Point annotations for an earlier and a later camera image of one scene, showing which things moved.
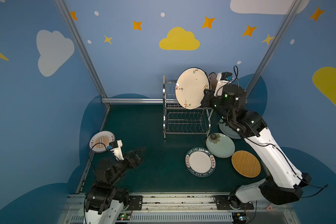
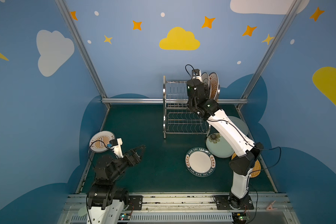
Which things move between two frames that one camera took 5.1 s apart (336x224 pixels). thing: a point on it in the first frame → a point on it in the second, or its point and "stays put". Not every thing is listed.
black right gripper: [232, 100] → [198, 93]
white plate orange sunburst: [213, 81] stays put
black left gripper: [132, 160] stays put
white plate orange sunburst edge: [100, 141] stays put
